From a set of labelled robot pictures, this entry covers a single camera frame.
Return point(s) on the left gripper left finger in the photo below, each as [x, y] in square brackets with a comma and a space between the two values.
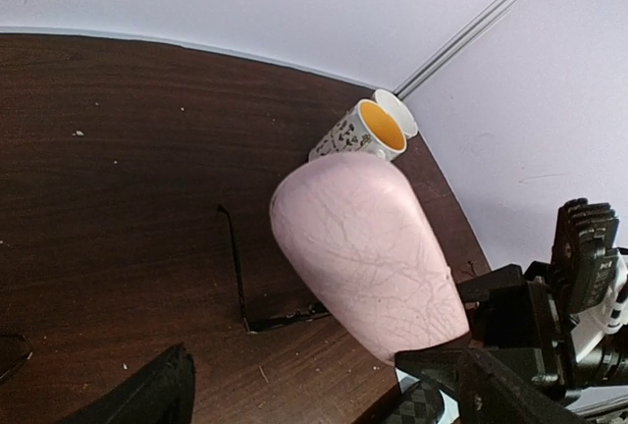
[162, 391]

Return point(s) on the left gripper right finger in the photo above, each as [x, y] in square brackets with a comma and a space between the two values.
[486, 390]

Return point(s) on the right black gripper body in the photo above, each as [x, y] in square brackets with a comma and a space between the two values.
[517, 320]

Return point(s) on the pink glasses case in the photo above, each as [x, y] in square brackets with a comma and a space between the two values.
[355, 233]

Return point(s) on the black glasses case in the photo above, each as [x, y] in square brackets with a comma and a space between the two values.
[423, 404]

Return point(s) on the black sunglasses dark lenses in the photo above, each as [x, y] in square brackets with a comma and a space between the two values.
[269, 295]

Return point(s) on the white ceramic bowl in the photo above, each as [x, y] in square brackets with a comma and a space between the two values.
[393, 106]

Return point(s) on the patterned mug yellow inside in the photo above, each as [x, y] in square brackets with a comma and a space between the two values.
[367, 127]

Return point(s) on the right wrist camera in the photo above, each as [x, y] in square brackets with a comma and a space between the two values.
[589, 274]

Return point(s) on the thin black frame glasses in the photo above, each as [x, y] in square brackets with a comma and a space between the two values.
[16, 351]

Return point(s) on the right aluminium frame post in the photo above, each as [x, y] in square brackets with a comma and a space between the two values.
[494, 12]

